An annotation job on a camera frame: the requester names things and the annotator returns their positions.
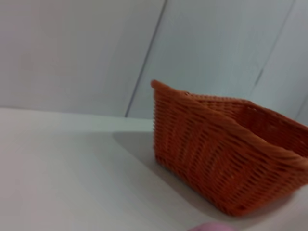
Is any orange woven plastic basket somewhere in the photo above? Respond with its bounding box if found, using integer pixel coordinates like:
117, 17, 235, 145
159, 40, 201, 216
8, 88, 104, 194
151, 79, 308, 217

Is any pink peach toy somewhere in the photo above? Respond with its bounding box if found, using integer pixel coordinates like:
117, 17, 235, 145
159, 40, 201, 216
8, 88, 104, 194
187, 222, 234, 231

